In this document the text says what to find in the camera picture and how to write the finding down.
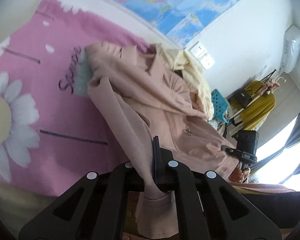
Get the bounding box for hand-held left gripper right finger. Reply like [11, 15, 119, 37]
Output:
[152, 135, 282, 240]

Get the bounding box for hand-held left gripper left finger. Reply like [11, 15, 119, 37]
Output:
[18, 160, 147, 240]

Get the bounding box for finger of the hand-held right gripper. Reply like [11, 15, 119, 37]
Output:
[221, 144, 243, 158]

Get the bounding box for pink jacket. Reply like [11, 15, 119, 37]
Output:
[85, 41, 240, 239]

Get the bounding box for person's right forearm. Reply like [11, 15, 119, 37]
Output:
[230, 182, 300, 196]

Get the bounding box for person's right hand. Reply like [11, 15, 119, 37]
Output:
[229, 166, 252, 183]

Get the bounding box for wooden coat rack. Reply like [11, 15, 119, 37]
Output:
[225, 69, 287, 120]

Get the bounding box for yellow hanging garment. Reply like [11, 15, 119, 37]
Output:
[230, 80, 276, 130]

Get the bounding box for black handbag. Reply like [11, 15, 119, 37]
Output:
[234, 89, 252, 109]

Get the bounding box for blue plastic basket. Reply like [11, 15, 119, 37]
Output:
[211, 89, 232, 124]

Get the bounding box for grey curtain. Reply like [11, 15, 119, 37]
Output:
[280, 110, 300, 185]

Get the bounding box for small hanging doll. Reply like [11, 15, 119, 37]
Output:
[264, 79, 279, 95]

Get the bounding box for cream yellow garment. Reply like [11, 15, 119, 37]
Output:
[154, 44, 214, 119]

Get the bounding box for person's dark pants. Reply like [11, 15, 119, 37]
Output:
[237, 190, 300, 240]

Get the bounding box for white air conditioner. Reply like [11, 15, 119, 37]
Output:
[281, 25, 300, 73]

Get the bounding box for pink floral bed sheet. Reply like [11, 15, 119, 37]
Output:
[0, 0, 155, 198]

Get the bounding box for white wall socket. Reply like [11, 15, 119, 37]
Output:
[195, 49, 208, 62]
[189, 41, 203, 55]

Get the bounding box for colourful wall map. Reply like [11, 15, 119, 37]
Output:
[72, 0, 245, 49]

